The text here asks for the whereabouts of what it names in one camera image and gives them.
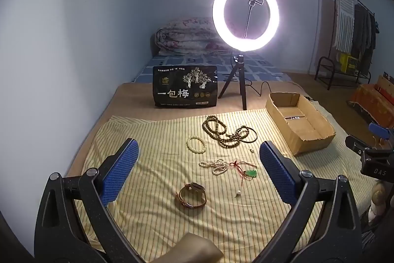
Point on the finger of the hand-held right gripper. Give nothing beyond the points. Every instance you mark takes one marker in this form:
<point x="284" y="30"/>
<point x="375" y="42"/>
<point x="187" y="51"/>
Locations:
<point x="360" y="147"/>
<point x="380" y="130"/>

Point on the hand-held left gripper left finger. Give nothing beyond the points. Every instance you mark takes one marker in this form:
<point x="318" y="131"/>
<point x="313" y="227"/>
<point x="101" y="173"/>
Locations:
<point x="120" y="170"/>

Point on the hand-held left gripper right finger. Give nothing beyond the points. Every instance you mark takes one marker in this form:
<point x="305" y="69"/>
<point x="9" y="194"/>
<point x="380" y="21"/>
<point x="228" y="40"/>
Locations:
<point x="278" y="173"/>

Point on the cardboard box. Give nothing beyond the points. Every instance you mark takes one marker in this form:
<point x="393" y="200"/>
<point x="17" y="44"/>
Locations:
<point x="311" y="144"/>

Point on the person's right hand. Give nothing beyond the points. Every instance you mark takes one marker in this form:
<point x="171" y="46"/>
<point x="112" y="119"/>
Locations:
<point x="378" y="199"/>

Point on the orange patterned cloth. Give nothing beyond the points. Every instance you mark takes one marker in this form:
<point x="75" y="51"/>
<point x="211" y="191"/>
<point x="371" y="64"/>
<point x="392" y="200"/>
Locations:
<point x="369" y="102"/>

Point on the yellow striped cloth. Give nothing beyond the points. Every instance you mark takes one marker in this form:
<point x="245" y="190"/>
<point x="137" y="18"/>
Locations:
<point x="154" y="158"/>

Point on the wooden board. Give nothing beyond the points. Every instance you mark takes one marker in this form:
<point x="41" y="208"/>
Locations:
<point x="386" y="85"/>

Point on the thin metal bangle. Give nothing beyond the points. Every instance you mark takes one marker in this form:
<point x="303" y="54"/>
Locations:
<point x="256" y="134"/>

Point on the tan bed mat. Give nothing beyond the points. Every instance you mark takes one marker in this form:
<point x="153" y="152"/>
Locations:
<point x="132" y="96"/>

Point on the yellow box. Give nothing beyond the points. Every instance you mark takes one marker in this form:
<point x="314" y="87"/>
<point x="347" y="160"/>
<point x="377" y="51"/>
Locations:
<point x="347" y="61"/>

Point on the dark hanging clothes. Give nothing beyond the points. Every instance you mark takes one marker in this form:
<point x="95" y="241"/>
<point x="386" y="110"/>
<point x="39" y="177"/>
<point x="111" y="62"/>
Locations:
<point x="363" y="35"/>

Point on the black tripod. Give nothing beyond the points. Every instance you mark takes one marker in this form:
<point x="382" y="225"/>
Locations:
<point x="243" y="81"/>

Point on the black snack bag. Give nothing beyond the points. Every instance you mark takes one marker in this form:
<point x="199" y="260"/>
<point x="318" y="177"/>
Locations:
<point x="184" y="93"/>

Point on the tan cloth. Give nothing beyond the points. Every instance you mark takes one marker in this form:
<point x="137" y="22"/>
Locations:
<point x="190" y="247"/>

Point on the white striped towel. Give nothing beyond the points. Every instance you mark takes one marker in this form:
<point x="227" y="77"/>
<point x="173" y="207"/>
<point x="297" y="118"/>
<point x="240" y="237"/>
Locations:
<point x="344" y="19"/>

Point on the blue patterned bedsheet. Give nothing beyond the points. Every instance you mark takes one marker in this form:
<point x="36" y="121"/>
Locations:
<point x="172" y="61"/>

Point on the floral folded quilt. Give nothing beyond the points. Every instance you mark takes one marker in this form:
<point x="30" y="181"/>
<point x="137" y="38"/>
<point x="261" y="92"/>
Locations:
<point x="184" y="38"/>

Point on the black phone clamp holder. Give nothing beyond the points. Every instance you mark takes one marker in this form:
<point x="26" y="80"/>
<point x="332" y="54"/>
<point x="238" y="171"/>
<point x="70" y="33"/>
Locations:
<point x="253" y="1"/>

